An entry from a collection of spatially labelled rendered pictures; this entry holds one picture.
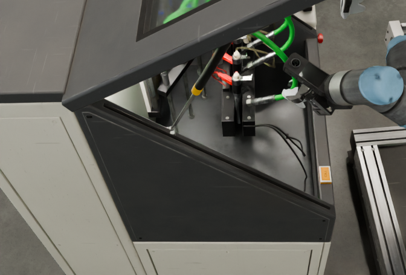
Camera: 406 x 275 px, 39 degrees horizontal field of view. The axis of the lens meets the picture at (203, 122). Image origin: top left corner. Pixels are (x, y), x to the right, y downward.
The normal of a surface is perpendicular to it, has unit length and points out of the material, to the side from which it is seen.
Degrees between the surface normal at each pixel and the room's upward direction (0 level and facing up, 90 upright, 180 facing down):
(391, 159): 0
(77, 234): 90
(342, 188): 0
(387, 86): 45
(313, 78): 19
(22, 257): 0
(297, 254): 90
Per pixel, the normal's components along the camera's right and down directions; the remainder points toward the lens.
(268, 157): -0.08, -0.59
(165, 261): -0.04, 0.81
